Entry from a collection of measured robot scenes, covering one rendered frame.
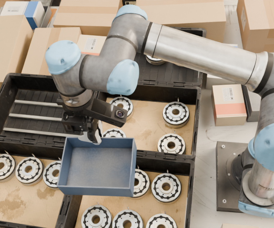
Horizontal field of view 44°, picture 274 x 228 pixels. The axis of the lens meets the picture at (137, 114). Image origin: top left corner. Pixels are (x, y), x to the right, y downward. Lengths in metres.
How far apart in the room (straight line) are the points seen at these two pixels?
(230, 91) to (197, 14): 0.38
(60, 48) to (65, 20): 1.01
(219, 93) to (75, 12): 0.80
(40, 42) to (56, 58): 0.96
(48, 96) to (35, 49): 0.25
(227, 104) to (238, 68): 0.68
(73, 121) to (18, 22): 0.96
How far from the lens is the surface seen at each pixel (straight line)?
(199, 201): 1.36
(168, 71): 1.48
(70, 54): 0.72
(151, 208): 1.21
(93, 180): 1.01
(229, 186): 1.33
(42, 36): 1.71
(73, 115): 0.89
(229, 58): 0.78
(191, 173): 1.14
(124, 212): 1.19
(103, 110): 0.85
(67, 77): 0.74
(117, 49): 0.73
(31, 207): 1.31
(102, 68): 0.70
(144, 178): 1.22
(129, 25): 0.77
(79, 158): 1.04
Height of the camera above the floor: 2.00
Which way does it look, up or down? 59 degrees down
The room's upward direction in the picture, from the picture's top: 11 degrees counter-clockwise
